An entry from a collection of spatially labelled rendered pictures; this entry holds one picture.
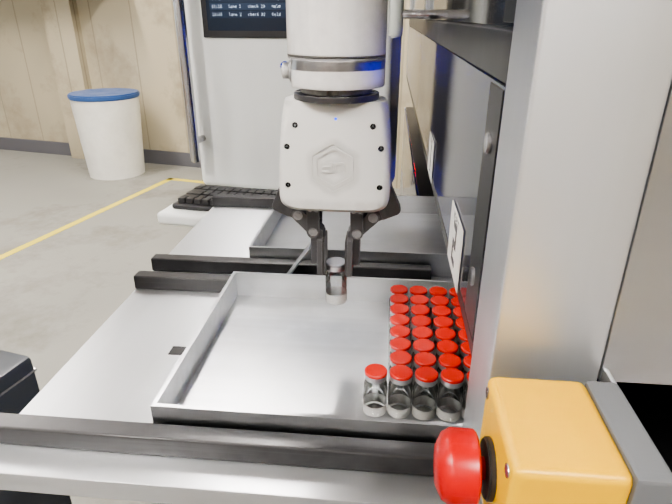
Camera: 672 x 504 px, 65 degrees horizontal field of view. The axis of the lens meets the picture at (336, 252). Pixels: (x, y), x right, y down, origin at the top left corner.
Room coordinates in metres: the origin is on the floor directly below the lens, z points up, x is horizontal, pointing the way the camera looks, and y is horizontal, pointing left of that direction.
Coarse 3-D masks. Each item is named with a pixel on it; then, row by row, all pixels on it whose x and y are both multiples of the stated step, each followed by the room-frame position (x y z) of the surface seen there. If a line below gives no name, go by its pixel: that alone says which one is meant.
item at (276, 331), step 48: (240, 288) 0.61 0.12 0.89; (288, 288) 0.60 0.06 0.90; (384, 288) 0.59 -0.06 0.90; (240, 336) 0.51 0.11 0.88; (288, 336) 0.51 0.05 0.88; (336, 336) 0.51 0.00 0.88; (384, 336) 0.51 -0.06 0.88; (192, 384) 0.43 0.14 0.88; (240, 384) 0.43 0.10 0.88; (288, 384) 0.43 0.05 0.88; (336, 384) 0.43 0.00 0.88; (288, 432) 0.34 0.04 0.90; (336, 432) 0.34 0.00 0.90; (384, 432) 0.34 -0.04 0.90; (432, 432) 0.33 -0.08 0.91
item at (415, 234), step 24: (336, 216) 0.91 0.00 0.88; (408, 216) 0.91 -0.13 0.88; (432, 216) 0.91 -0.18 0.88; (264, 240) 0.77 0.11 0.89; (288, 240) 0.80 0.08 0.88; (336, 240) 0.80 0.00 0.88; (384, 240) 0.80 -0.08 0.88; (408, 240) 0.80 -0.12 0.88; (432, 240) 0.80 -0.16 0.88; (432, 264) 0.67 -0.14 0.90
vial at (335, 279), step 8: (328, 272) 0.48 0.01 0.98; (336, 272) 0.47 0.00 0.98; (344, 272) 0.48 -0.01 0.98; (328, 280) 0.47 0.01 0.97; (336, 280) 0.47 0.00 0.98; (344, 280) 0.47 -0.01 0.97; (328, 288) 0.47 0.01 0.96; (336, 288) 0.47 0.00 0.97; (344, 288) 0.47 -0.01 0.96; (328, 296) 0.47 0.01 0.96; (336, 296) 0.47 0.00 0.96; (344, 296) 0.47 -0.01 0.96; (336, 304) 0.47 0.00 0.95
